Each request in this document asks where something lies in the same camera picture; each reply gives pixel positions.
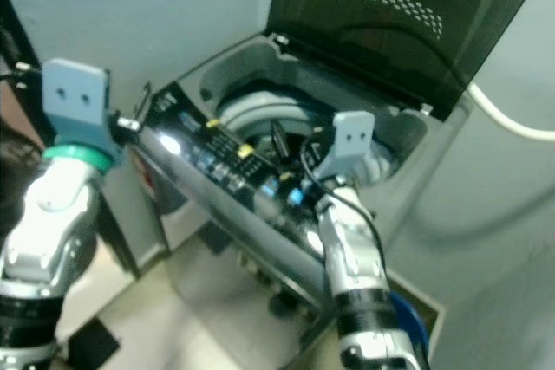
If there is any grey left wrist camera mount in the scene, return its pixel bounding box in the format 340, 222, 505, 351
41, 58, 114, 159

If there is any dark tinted washer lid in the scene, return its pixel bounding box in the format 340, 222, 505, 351
264, 0, 555, 125

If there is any grey top-load washing machine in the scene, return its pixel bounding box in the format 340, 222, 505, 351
128, 32, 480, 323

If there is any blue bucket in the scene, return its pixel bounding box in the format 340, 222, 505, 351
385, 290, 432, 370

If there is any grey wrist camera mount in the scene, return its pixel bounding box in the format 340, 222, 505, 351
41, 58, 114, 159
314, 110, 376, 183

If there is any white hose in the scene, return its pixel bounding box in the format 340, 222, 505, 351
464, 82, 555, 142

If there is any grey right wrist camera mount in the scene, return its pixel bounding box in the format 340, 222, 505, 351
314, 110, 376, 183

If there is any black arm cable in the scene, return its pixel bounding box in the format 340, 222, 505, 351
0, 62, 44, 89

